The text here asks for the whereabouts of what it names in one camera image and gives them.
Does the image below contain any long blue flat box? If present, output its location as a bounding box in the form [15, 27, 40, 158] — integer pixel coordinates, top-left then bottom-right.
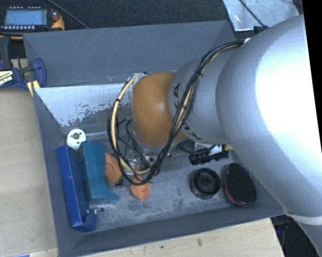
[55, 141, 101, 235]

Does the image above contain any black oval case red rim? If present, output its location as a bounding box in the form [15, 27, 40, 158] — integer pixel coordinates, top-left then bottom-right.
[221, 159, 259, 210]

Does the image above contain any grey metal bin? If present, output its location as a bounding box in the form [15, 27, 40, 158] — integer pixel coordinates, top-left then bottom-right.
[22, 2, 288, 257]

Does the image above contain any orange foam piece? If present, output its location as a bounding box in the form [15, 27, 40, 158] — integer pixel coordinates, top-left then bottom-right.
[127, 163, 154, 202]
[102, 150, 125, 186]

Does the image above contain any pale wood board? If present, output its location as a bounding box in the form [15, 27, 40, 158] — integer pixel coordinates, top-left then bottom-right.
[0, 82, 59, 257]

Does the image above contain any white round plastic piece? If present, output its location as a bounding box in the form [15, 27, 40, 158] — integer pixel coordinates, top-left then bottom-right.
[64, 127, 89, 151]

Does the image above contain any black cylinder on white bracket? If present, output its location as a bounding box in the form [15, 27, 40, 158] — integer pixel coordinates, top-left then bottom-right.
[187, 142, 235, 166]

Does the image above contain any teal wedge block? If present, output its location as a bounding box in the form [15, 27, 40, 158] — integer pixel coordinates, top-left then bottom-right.
[77, 138, 120, 206]

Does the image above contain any black ribbed round disc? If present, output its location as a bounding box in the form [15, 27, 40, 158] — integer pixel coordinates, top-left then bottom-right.
[187, 165, 224, 201]

